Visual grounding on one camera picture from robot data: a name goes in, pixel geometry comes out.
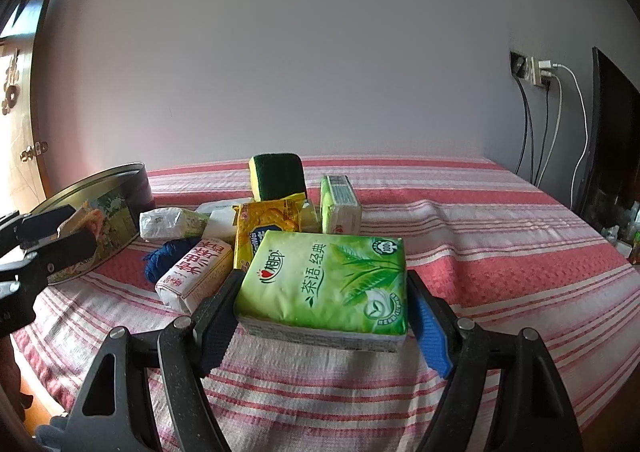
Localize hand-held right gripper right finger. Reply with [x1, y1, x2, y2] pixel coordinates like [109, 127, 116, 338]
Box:
[406, 269, 586, 452]

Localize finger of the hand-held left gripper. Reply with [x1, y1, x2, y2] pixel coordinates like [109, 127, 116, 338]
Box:
[0, 206, 76, 253]
[21, 227, 99, 286]

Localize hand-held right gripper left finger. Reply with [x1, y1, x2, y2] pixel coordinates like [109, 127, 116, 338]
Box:
[62, 269, 246, 452]

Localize small beige packet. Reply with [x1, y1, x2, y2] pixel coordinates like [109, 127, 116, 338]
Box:
[56, 206, 97, 238]

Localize white packet with red print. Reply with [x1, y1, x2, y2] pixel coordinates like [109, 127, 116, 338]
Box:
[155, 238, 235, 317]

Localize round printed cookie tin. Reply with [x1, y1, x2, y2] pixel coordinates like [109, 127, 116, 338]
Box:
[30, 162, 156, 286]

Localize yellow cracker packet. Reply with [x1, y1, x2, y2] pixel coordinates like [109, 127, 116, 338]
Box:
[232, 199, 309, 274]

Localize large green tissue pack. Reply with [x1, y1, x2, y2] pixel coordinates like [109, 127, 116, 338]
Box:
[234, 230, 409, 354]

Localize blue yarn ball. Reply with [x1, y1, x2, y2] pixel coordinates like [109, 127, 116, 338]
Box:
[141, 237, 202, 291]

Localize red white striped blanket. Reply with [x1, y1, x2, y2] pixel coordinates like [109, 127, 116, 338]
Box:
[10, 154, 640, 452]

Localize white and green packet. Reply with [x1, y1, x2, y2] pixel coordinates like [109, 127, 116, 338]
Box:
[139, 207, 211, 241]

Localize grey white small box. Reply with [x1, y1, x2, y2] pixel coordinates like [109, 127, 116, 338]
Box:
[196, 199, 252, 216]

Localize wooden door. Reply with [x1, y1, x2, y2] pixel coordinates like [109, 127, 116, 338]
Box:
[0, 0, 64, 219]

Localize small green tissue pack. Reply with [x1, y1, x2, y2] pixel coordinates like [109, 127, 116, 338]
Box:
[320, 174, 363, 236]

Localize green and yellow sponge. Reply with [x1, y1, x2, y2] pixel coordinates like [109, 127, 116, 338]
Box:
[248, 153, 307, 203]

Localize small bottles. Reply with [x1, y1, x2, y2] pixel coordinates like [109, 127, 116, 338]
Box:
[600, 202, 640, 266]

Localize black monitor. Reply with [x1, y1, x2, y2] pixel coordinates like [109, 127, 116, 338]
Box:
[571, 47, 640, 254]

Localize white charger plug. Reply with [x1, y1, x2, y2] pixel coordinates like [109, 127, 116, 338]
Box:
[530, 57, 557, 89]

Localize brass door handle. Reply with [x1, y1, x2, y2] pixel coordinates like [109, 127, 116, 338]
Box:
[20, 142, 50, 163]

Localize black cable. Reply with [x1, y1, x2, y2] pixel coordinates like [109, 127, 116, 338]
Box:
[514, 76, 536, 178]
[534, 82, 552, 186]

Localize white charging cable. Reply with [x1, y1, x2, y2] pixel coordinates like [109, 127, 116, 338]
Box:
[549, 63, 589, 207]

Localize wall socket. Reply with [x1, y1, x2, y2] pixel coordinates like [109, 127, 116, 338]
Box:
[509, 49, 532, 81]

